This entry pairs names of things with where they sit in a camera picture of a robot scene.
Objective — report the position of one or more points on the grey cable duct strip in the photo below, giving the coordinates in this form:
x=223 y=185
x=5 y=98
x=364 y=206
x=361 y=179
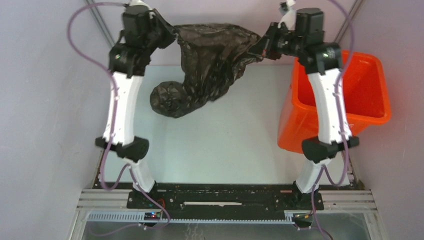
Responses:
x=140 y=217

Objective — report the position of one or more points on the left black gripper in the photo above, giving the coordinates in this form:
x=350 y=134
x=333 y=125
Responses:
x=170 y=32

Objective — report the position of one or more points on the black plastic trash bag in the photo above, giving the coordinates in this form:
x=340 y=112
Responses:
x=213 y=57

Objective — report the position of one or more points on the aluminium frame rail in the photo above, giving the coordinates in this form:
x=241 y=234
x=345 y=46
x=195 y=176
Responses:
x=334 y=201

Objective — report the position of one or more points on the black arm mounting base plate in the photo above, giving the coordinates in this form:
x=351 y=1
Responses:
x=232 y=202

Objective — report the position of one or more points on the orange plastic trash bin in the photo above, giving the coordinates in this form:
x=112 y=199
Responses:
x=365 y=96

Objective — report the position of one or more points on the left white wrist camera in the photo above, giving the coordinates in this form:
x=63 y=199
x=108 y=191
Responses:
x=139 y=3

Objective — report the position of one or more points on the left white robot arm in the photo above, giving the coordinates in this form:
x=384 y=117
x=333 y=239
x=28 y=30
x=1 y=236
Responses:
x=144 y=31

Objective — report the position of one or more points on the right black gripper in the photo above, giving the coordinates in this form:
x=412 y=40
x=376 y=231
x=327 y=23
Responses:
x=264 y=46

